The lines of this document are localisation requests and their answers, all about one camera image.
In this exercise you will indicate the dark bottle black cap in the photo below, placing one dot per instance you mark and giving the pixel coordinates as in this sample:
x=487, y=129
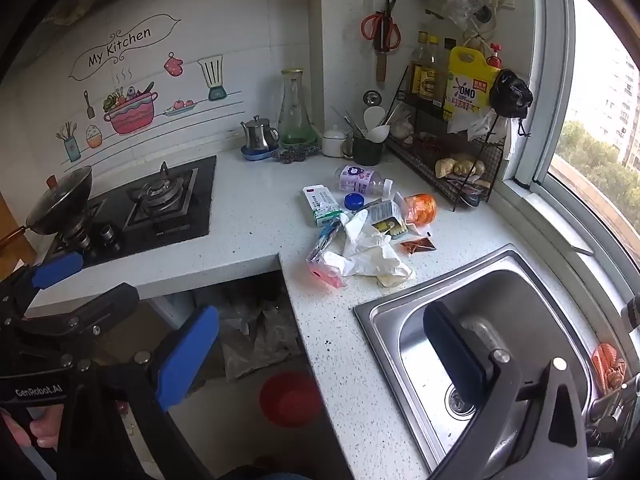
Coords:
x=448, y=60

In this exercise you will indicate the red pump bottle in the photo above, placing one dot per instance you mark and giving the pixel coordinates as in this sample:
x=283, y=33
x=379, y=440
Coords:
x=495, y=52

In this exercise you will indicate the blue bottle cap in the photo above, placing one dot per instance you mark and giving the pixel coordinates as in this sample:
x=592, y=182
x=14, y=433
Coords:
x=354, y=201

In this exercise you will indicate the pink plastic packet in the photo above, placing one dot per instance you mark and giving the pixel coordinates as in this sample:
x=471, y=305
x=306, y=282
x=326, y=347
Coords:
x=322, y=275

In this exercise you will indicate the red plastic basin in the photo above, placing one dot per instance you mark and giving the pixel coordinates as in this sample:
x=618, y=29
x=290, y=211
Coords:
x=290, y=400

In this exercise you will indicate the yellow foil sachet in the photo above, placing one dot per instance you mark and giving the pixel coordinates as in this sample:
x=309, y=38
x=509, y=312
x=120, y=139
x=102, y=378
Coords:
x=387, y=226

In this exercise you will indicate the stainless steel sink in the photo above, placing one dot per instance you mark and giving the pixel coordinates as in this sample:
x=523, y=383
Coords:
x=550, y=310

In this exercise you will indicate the bag of red chilies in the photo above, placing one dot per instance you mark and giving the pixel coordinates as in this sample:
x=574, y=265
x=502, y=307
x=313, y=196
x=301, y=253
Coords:
x=430, y=147

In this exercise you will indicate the sauce bottle yellow label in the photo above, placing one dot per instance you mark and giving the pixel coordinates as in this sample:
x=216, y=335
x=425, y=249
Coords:
x=435, y=80
x=419, y=77

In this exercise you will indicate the white rubber glove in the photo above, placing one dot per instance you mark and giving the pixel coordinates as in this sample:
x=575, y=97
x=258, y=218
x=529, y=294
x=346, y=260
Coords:
x=357, y=230

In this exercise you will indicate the white rice paddle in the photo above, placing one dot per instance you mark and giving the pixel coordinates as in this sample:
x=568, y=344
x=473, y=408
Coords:
x=372, y=117
x=378, y=133

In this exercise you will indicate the yellow boxes on rack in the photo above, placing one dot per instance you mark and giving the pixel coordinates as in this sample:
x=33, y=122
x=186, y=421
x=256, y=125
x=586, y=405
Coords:
x=470, y=85

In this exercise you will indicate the clear plastic bag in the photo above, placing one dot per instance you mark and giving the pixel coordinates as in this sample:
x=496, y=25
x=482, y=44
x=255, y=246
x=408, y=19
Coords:
x=462, y=2

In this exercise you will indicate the white enamel jar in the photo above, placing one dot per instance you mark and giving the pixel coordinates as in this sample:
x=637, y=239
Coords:
x=334, y=142

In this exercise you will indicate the black plastic bag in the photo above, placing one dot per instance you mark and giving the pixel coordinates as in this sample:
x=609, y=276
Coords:
x=510, y=92

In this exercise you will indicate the grey plastic bag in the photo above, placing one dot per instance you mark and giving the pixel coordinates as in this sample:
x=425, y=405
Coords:
x=250, y=340

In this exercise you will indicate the small steel teapot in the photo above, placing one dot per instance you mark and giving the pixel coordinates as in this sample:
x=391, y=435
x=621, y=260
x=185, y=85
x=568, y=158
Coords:
x=257, y=135

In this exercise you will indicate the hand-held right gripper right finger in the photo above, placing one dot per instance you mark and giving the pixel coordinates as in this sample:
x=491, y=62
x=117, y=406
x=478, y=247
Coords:
x=452, y=355

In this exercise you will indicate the person's left hand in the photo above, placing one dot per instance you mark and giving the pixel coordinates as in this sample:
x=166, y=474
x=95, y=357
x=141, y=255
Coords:
x=42, y=427

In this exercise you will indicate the metal faucet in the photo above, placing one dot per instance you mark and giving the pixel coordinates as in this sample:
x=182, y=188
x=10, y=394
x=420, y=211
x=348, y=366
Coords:
x=607, y=402

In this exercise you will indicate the dark green mug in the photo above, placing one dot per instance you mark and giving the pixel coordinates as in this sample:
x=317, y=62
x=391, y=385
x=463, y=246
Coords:
x=367, y=152

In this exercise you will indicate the garlic bulbs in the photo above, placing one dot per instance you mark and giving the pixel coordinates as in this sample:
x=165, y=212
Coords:
x=402, y=127

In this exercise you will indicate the kitchen wall decal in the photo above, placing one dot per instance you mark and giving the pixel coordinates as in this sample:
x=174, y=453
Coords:
x=130, y=110

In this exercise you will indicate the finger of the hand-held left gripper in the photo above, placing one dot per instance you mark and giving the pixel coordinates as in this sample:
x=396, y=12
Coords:
x=57, y=270
x=100, y=305

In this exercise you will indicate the glass carafe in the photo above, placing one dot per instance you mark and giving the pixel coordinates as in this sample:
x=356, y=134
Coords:
x=295, y=110

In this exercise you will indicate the crumpled white plastic wrappers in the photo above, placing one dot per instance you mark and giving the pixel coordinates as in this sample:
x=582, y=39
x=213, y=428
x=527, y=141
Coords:
x=380, y=265

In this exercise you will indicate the white window frame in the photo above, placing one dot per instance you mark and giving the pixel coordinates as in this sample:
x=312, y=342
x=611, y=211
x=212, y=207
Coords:
x=545, y=110

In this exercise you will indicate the red sauce packet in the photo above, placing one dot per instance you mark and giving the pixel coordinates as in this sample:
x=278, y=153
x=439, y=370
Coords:
x=417, y=245

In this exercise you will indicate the orange plastic bag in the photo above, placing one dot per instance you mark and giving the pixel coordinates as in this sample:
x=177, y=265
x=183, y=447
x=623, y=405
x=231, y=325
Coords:
x=420, y=208

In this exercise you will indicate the black gas stove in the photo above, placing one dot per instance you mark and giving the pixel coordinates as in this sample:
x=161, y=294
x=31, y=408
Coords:
x=195, y=210

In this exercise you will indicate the purple label plastic bottle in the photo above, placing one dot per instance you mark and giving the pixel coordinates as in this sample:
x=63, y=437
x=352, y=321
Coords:
x=357, y=179

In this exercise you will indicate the blue plastic dish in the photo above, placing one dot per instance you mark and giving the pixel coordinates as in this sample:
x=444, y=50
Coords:
x=248, y=155

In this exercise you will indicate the knobby ginger root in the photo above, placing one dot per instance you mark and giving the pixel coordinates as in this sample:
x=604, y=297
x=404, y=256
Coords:
x=470, y=165

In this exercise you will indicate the steel wool scrubber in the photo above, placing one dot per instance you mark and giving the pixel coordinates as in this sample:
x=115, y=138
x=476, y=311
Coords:
x=295, y=154

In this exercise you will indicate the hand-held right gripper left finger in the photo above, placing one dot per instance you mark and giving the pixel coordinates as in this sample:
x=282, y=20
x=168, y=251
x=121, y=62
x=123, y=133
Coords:
x=187, y=355

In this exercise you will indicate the white green medicine box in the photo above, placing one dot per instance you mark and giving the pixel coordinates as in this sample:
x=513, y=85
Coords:
x=320, y=205

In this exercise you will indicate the grey paper carton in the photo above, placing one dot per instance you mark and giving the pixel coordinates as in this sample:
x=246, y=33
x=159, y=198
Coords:
x=382, y=210

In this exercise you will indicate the round metal sink strainer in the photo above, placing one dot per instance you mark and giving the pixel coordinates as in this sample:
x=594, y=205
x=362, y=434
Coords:
x=371, y=97

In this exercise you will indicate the dark metal wok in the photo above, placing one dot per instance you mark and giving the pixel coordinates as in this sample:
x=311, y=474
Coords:
x=60, y=205

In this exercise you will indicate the white plastic bag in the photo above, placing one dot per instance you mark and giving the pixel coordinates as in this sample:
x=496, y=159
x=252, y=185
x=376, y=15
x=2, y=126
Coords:
x=480, y=127

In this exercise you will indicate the bundle of metal skewers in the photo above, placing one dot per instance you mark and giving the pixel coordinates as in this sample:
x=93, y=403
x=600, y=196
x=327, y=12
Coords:
x=347, y=122

